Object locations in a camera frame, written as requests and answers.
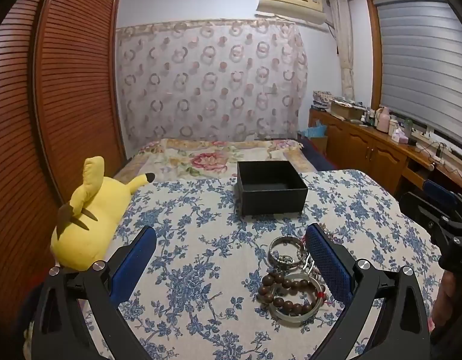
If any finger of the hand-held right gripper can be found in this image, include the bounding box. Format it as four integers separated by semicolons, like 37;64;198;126
399;191;452;247
422;179;462;212

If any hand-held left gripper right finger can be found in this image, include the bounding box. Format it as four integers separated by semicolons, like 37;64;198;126
305;223;432;360

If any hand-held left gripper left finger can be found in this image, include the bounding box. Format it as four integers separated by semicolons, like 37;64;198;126
27;226;158;360

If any pearl bracelet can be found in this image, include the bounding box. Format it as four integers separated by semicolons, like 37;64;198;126
295;238;315;271

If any silver bangle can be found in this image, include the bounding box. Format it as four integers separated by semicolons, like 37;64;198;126
268;237;305;269

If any translucent jade bangle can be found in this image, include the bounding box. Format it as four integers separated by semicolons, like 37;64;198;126
268;273;328;322

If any wooden bead bracelet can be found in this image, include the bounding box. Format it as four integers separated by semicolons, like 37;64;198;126
256;272;326;315

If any black box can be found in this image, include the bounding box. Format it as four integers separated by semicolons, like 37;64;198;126
235;160;309;217

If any person's right hand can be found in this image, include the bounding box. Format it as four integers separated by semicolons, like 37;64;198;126
430;270;462;346

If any yellow plush toy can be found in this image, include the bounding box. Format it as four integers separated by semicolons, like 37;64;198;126
50;156;156;271

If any blue floral blanket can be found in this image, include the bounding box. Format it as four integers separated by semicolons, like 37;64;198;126
81;169;446;360

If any wooden cabinet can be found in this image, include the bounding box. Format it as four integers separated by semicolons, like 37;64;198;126
309;108;462;200

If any pink thermos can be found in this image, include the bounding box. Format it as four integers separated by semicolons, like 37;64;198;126
377;107;391;133

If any cardboard box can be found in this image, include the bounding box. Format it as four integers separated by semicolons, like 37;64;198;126
330;101;363;121

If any floral bedsheet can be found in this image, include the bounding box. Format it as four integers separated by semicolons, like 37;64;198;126
115;138;305;184

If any grey window blind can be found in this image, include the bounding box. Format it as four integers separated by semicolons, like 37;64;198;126
375;0;462;140

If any blue bag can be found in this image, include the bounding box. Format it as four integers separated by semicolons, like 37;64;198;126
298;120;329;142

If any stack of patterned cloths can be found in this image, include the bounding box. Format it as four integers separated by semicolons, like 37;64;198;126
312;91;335;112

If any beige curtain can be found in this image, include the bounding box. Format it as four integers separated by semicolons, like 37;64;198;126
328;0;357;100

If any wooden louvered wardrobe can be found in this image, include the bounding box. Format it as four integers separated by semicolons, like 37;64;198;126
0;0;127;297

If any white air conditioner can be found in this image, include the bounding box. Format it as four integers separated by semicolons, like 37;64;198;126
256;0;327;27

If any black cable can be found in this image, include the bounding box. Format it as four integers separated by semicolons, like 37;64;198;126
411;131;461;166

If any ring patterned sheer cloth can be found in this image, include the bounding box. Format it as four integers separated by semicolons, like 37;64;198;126
115;19;309;151

